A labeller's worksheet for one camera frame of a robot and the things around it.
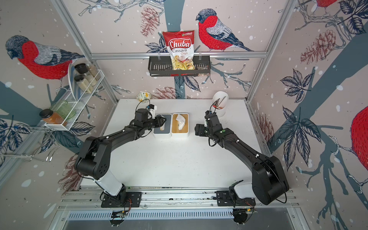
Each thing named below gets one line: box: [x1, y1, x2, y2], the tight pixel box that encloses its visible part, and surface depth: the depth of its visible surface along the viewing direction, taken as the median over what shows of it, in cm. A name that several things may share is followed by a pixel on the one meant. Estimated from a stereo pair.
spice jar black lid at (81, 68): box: [74, 63, 89, 74], surface depth 81 cm
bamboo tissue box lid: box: [171, 114, 189, 134], surface depth 97 cm
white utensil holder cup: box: [211, 90, 230, 117], surface depth 106 cm
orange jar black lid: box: [39, 108, 68, 127], surface depth 63 cm
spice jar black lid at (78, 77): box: [73, 74, 85, 82], surface depth 77 cm
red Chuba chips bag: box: [162, 30, 196, 71], surface depth 83 cm
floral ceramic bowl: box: [136, 91, 152, 104], surface depth 124 cm
